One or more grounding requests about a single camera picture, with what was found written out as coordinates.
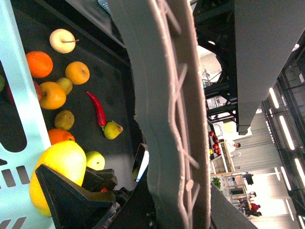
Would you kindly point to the left gripper grey lattice right finger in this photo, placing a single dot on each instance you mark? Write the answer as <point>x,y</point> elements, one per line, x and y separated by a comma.
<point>171,107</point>

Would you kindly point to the left gripper grey lattice left finger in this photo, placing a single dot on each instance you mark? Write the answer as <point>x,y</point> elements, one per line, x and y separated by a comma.
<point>73,206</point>

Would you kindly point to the green apple near shelf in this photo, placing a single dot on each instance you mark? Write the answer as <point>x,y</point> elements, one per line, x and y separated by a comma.
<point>95,160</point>

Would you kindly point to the black metal shelf rack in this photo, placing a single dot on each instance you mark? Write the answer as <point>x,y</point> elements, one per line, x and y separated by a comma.
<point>264,33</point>

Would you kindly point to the light blue shopping basket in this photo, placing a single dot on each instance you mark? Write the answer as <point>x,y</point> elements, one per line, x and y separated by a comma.
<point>16,209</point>

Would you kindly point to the front large orange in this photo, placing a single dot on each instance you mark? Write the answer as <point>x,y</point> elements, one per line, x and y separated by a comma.
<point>58,135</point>

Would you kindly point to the green pear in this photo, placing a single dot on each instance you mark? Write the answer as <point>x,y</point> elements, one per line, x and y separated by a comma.
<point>112,130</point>

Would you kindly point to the brown kiwi fruit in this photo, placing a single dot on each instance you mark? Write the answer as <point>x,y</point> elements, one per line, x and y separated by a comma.
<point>64,120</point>

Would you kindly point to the red chili pepper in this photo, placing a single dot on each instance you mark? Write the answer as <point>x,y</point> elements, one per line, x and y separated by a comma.
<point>100,115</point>

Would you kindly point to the yellow round pear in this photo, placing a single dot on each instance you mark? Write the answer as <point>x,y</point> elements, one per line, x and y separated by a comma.
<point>77,72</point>

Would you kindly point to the pale white pear with stem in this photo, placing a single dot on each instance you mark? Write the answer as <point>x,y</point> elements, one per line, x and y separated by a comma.
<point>62,41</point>

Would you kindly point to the small green yellow fruit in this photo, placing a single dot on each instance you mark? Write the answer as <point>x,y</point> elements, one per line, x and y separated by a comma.
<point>66,84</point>

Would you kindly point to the yellow orange apple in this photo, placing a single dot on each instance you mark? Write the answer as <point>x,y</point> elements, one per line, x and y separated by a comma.
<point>54,96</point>

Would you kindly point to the red apple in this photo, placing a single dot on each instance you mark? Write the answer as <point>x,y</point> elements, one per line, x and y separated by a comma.
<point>39,91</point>

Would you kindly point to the orange near basket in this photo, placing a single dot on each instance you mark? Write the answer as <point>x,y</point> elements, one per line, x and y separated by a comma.
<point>40,64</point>

